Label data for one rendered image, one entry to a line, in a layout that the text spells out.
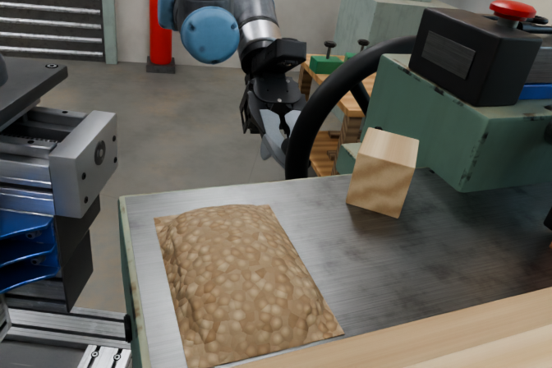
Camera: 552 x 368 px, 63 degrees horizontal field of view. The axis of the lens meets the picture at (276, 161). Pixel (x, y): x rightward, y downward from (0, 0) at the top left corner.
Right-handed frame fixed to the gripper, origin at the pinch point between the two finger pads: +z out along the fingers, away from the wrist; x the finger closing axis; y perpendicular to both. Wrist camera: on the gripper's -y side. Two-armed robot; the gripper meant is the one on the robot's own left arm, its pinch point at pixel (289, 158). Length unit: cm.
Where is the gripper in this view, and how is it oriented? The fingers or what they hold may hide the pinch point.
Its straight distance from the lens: 60.8
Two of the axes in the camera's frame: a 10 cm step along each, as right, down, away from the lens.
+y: -2.8, 5.1, 8.1
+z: 1.7, 8.6, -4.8
